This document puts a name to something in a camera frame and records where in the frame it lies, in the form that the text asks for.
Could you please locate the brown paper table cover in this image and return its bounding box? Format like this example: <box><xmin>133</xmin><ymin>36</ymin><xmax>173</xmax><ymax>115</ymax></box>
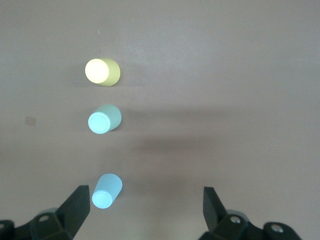
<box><xmin>0</xmin><ymin>0</ymin><xmax>320</xmax><ymax>240</ymax></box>

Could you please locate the sage green plastic cup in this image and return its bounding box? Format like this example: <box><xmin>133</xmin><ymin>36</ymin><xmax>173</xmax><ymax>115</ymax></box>
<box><xmin>87</xmin><ymin>104</ymin><xmax>123</xmax><ymax>135</ymax></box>

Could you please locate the light blue plastic cup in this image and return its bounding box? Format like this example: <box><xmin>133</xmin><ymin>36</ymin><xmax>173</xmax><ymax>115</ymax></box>
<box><xmin>91</xmin><ymin>173</ymin><xmax>124</xmax><ymax>210</ymax></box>

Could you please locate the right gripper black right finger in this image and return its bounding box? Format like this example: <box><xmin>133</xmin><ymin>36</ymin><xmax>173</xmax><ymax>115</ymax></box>
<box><xmin>198</xmin><ymin>186</ymin><xmax>301</xmax><ymax>240</ymax></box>

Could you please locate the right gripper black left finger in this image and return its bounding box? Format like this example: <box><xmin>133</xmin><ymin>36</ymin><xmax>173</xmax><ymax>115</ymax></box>
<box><xmin>0</xmin><ymin>184</ymin><xmax>91</xmax><ymax>240</ymax></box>

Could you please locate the yellow plastic cup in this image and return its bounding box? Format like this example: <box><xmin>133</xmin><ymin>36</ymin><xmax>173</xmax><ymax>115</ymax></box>
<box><xmin>84</xmin><ymin>57</ymin><xmax>121</xmax><ymax>88</ymax></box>

